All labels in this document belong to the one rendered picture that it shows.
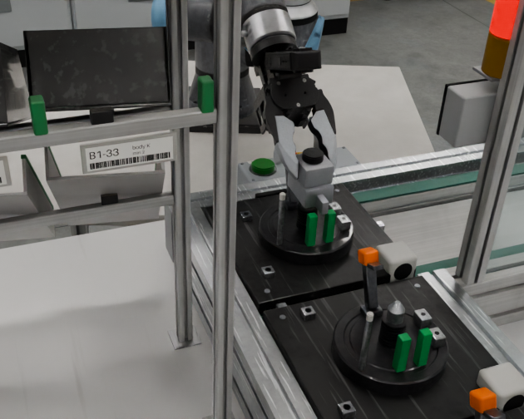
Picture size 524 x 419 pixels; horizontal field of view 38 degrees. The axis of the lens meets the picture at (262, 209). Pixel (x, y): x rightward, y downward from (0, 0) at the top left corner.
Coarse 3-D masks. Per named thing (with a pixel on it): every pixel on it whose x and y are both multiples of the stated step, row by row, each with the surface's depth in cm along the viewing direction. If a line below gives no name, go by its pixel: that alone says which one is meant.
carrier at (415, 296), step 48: (384, 288) 103; (432, 288) 103; (288, 336) 95; (336, 336) 92; (384, 336) 90; (432, 336) 86; (336, 384) 88; (384, 384) 86; (432, 384) 88; (480, 384) 89
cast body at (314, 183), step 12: (300, 156) 105; (312, 156) 104; (324, 156) 106; (300, 168) 104; (312, 168) 103; (324, 168) 103; (288, 180) 109; (300, 180) 105; (312, 180) 104; (324, 180) 105; (300, 192) 106; (312, 192) 104; (324, 192) 105; (312, 204) 106; (324, 204) 104
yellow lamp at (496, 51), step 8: (488, 32) 91; (488, 40) 91; (496, 40) 89; (504, 40) 89; (488, 48) 91; (496, 48) 90; (504, 48) 89; (488, 56) 91; (496, 56) 90; (504, 56) 90; (488, 64) 91; (496, 64) 91; (504, 64) 90; (488, 72) 92; (496, 72) 91
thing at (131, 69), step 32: (32, 32) 69; (64, 32) 69; (96, 32) 70; (128, 32) 70; (160, 32) 71; (32, 64) 69; (64, 64) 70; (96, 64) 70; (128, 64) 71; (160, 64) 71; (64, 96) 70; (96, 96) 71; (128, 96) 71; (160, 96) 72
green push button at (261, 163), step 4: (256, 160) 130; (260, 160) 130; (264, 160) 130; (268, 160) 130; (252, 164) 129; (256, 164) 129; (260, 164) 129; (264, 164) 129; (268, 164) 129; (272, 164) 129; (252, 168) 129; (256, 168) 128; (260, 168) 128; (264, 168) 128; (268, 168) 128; (272, 168) 128; (256, 172) 128; (260, 172) 128; (264, 172) 128; (268, 172) 128
